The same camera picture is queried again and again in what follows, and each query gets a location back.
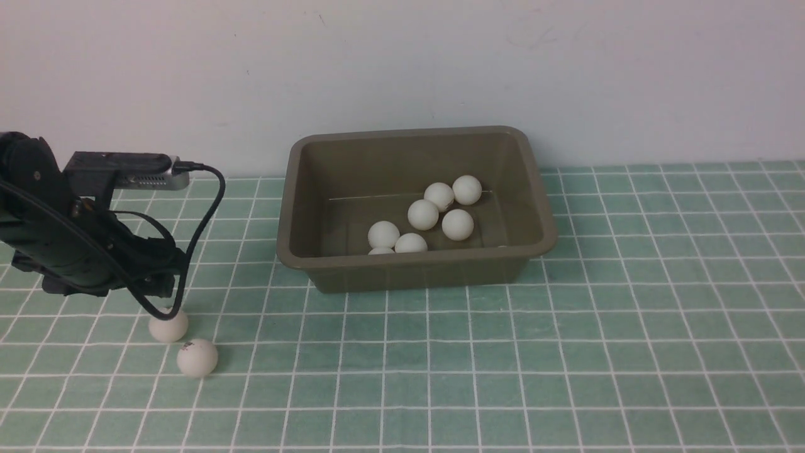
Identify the green checkered tablecloth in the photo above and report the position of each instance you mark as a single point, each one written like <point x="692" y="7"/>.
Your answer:
<point x="668" y="318"/>

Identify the olive green plastic bin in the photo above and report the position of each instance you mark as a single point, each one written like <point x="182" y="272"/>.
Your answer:
<point x="338" y="185"/>

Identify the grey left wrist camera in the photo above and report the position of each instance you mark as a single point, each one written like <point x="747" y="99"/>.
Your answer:
<point x="136" y="171"/>

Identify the white ball cluster back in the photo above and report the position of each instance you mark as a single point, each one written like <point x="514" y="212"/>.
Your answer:
<point x="410" y="243"/>

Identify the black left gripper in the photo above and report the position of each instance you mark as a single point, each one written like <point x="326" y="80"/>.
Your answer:
<point x="69" y="266"/>

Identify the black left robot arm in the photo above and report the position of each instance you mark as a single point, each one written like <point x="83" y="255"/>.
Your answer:
<point x="81" y="193"/>

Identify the white ball with printed logo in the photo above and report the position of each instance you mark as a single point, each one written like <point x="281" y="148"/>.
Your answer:
<point x="423" y="214"/>

